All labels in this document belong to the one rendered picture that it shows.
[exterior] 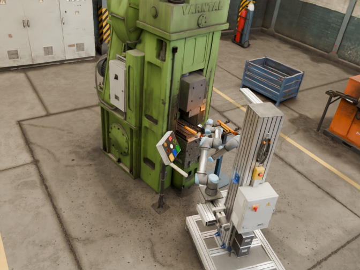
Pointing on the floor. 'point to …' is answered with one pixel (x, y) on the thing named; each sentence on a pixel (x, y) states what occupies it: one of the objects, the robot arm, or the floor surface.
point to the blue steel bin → (272, 79)
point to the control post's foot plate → (160, 207)
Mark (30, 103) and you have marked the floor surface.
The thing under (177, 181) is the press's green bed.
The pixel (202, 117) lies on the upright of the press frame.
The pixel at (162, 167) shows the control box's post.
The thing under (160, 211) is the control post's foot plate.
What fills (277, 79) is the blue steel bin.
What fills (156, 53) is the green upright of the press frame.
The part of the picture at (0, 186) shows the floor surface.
